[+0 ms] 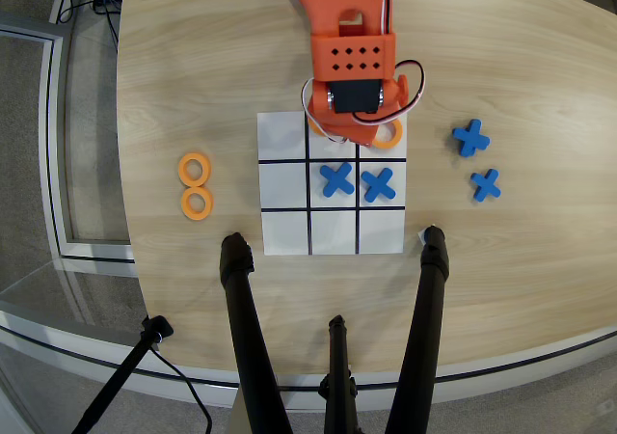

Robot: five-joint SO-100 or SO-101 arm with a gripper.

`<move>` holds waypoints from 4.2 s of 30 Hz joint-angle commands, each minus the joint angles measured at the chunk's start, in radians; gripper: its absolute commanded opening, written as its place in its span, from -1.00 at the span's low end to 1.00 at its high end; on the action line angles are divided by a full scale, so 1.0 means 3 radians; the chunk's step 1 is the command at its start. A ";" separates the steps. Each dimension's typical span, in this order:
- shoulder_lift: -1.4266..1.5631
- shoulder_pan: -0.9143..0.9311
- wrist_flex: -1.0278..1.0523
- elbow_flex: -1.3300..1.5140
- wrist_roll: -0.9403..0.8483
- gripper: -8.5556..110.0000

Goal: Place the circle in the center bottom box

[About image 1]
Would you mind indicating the blue foam cross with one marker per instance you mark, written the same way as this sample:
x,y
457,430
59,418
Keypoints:
x,y
486,185
379,184
471,138
337,179

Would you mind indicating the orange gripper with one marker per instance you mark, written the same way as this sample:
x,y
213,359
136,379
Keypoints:
x,y
362,136

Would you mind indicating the black stand pole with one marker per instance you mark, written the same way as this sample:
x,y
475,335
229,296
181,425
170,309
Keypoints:
x,y
120,376

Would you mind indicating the short black tripod leg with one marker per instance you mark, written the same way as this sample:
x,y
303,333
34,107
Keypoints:
x,y
339,366

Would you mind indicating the small white tape piece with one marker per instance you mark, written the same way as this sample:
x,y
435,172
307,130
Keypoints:
x,y
421,235

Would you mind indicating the gray metal floor frame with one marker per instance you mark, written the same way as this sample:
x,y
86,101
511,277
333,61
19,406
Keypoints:
x,y
53,140

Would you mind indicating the white tic-tac-toe grid sheet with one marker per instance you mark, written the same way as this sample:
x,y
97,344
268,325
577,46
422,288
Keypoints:
x,y
284,234

